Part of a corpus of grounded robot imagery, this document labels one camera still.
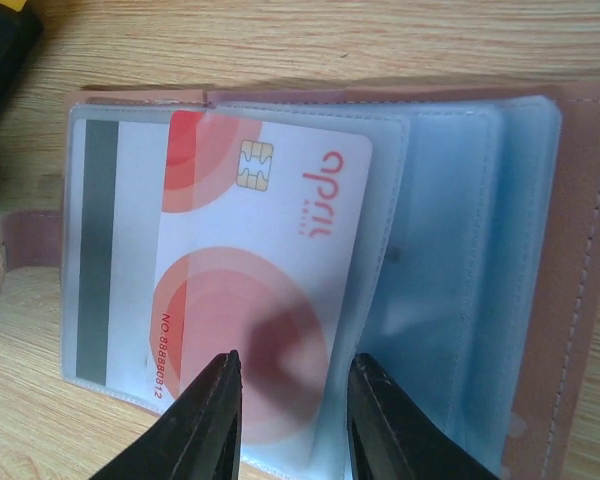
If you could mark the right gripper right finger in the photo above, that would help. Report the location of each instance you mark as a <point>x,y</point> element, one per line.
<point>390,437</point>

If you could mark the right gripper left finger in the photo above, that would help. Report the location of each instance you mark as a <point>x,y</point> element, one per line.
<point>197,437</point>

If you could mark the black bin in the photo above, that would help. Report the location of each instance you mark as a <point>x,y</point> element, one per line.
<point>20,29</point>

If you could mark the red white card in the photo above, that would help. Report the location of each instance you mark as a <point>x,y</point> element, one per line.
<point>256,236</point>

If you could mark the white card with stripe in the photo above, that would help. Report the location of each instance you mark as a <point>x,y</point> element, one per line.
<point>117,175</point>

